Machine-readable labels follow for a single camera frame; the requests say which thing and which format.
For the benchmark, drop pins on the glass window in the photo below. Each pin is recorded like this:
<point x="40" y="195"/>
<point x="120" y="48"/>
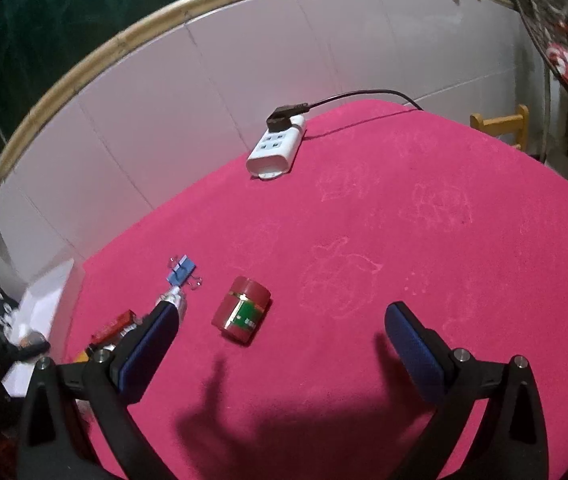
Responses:
<point x="38" y="10"/>

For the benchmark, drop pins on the bamboo window ledge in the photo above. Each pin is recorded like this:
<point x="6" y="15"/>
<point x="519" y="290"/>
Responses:
<point x="113" y="42"/>

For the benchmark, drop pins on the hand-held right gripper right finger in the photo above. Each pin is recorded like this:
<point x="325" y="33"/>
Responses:
<point x="414" y="350"/>

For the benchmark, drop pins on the red and green tin can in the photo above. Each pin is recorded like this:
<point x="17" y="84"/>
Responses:
<point x="241" y="316"/>

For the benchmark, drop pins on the black cat sticker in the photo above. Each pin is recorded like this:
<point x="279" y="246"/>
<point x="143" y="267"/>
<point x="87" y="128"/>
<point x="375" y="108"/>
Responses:
<point x="1" y="305"/>

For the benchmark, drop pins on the white power strip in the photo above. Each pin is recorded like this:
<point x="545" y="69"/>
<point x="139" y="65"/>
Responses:
<point x="276" y="150"/>

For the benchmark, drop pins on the black plug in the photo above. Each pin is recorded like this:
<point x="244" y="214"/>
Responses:
<point x="286" y="116"/>

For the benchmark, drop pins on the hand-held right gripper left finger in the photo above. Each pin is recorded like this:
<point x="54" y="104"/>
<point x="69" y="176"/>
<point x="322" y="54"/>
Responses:
<point x="146" y="345"/>

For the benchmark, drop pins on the white cardboard box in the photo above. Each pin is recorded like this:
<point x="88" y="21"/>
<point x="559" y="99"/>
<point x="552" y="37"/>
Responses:
<point x="38" y="305"/>

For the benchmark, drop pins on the small yellow object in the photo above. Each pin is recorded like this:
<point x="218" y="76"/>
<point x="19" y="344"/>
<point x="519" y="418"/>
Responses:
<point x="82" y="356"/>

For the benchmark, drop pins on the small red box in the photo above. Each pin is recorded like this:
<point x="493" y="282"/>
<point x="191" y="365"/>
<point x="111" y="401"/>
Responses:
<point x="113" y="325"/>

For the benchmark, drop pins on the pink table cloth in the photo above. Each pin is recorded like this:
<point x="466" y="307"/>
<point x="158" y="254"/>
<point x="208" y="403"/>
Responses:
<point x="389" y="210"/>

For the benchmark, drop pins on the wooden chair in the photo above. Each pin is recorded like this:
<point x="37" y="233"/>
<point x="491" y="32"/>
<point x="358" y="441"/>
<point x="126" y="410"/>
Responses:
<point x="501" y="124"/>

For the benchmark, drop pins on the blue binder clip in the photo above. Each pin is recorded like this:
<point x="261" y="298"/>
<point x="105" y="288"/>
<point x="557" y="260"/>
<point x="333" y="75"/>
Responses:
<point x="181" y="271"/>

